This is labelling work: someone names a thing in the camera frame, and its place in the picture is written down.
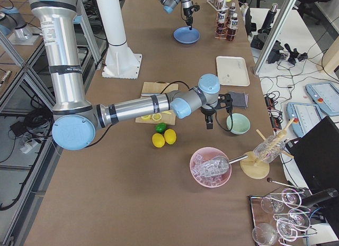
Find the whole lemon upper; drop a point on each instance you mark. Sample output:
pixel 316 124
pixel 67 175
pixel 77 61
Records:
pixel 170 136

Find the whole lemon lower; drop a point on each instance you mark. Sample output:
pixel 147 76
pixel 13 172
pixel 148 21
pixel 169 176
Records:
pixel 158 140

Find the grey folded cloth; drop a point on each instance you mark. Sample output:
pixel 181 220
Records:
pixel 239 99

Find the black monitor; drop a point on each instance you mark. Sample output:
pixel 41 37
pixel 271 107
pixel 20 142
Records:
pixel 316 155

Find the copper wire bottle rack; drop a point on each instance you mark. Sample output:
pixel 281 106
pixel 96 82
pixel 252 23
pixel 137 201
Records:
pixel 227 22

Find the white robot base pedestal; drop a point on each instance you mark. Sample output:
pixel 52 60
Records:
pixel 120 61

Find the wine glass rack tray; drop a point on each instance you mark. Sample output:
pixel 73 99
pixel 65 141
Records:
pixel 279 218

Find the pink ice bowl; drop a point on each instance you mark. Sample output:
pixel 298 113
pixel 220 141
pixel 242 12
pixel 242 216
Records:
pixel 198 158

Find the steel ice scoop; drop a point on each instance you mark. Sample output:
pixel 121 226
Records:
pixel 218 165

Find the whole lemon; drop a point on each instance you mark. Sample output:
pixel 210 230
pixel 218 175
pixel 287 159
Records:
pixel 170 136
pixel 158 140

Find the lemon half lower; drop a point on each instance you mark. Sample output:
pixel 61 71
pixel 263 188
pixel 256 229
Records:
pixel 146 117

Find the teach pendant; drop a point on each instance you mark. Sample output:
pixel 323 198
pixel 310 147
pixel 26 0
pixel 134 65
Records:
pixel 306 117
pixel 325 95

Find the teach pendant near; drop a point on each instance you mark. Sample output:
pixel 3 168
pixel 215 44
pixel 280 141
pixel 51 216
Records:
pixel 306 117

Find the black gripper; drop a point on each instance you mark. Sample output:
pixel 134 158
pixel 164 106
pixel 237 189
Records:
pixel 187 11
pixel 207 111

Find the bottle white cap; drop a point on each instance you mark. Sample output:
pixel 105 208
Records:
pixel 221 26
pixel 233 26
pixel 232 9

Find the clear glass on stand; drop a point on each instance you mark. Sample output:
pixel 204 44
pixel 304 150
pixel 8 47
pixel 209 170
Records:
pixel 269 149

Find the cream rabbit tray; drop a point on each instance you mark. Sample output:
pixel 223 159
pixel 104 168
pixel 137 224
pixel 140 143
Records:
pixel 232 71

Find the bottle lower left white cap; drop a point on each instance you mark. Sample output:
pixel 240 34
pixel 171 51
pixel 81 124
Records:
pixel 221 26

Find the bottle top white cap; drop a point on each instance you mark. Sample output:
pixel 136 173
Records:
pixel 233 26

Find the wooden cutting board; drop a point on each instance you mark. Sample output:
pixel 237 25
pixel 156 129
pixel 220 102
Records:
pixel 148 89

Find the teach pendant far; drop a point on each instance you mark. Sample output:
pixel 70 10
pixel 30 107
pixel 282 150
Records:
pixel 325 95

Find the lemon half upper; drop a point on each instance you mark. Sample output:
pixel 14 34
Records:
pixel 156 117

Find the bottle lower right white cap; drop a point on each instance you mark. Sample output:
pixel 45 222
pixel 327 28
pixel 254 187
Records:
pixel 232 9

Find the green bowl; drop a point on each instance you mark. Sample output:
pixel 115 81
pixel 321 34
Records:
pixel 238 123

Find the green lime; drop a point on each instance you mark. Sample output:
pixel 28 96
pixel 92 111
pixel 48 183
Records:
pixel 161 127

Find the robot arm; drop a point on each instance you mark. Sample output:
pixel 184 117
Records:
pixel 75 118
pixel 170 5

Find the blue plate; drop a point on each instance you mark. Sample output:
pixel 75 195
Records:
pixel 185 35

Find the lemon half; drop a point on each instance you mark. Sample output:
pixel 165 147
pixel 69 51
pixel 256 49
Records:
pixel 146 117
pixel 156 117

